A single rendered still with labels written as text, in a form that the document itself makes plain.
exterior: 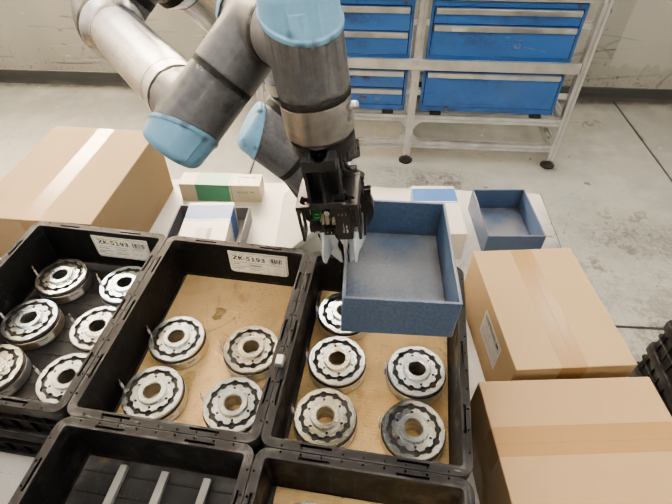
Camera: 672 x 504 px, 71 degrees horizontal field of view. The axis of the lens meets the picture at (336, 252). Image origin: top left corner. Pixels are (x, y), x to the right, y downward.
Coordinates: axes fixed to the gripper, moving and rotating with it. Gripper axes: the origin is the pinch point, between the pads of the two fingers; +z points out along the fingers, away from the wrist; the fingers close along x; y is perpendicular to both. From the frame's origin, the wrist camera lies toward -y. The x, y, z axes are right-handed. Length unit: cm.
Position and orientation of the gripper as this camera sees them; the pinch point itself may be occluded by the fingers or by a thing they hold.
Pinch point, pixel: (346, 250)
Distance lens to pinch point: 67.0
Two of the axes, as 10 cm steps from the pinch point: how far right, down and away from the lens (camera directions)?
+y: -0.9, 7.0, -7.1
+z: 1.4, 7.1, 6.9
